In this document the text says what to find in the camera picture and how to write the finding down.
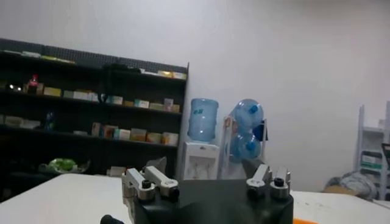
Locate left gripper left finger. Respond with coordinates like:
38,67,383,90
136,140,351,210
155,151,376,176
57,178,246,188
121,156,180,214

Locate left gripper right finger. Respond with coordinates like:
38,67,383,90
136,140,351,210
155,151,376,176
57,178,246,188
242,158,292,200

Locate pile of grey clothes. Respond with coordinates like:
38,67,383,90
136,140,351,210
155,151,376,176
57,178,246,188
324,171,379,200

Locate white water dispenser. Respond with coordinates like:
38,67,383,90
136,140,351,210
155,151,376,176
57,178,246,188
182,141,221,181

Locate dark blue hanging cloth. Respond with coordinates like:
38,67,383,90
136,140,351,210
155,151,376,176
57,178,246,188
252,121,269,142

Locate white metal jug rack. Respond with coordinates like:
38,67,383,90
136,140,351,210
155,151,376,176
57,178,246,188
216,115,269,180

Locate upright blue water jug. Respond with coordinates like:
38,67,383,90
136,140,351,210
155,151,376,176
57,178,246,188
187,97,219,143

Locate green and white bowl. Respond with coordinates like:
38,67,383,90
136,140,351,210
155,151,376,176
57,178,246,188
38,157,91,175

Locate white shelving rack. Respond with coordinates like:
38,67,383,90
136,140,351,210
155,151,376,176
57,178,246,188
353,101,390,201

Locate black shelving unit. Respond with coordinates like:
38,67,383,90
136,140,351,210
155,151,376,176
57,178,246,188
0,38,190,202

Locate cola bottle red cap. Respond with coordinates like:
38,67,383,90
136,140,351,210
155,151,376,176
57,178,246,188
27,74,40,94

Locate black left camera cable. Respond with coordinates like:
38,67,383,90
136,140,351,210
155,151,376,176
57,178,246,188
100,214,126,224

